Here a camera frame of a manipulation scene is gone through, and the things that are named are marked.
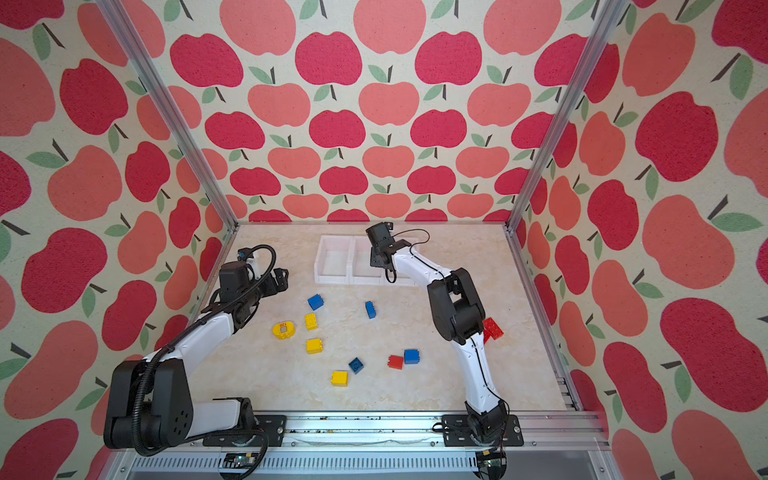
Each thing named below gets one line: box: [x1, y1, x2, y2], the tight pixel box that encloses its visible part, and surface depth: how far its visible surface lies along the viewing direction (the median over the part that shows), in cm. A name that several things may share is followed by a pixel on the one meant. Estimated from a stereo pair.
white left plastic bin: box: [314, 235, 354, 284], surface depth 110 cm
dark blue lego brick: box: [348, 357, 364, 375], surface depth 86 cm
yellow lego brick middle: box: [306, 338, 324, 355], surface depth 89 cm
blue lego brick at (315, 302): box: [307, 293, 325, 311], surface depth 100 cm
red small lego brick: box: [387, 355, 404, 370], surface depth 88 cm
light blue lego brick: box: [404, 349, 420, 365], surface depth 88 cm
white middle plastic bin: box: [350, 235, 386, 285], surface depth 106 cm
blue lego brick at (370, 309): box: [365, 301, 377, 319], surface depth 98 cm
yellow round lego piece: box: [272, 321, 296, 340], surface depth 92 cm
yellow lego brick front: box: [330, 371, 349, 387], surface depth 83 cm
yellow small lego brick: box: [304, 313, 319, 331], surface depth 95 cm
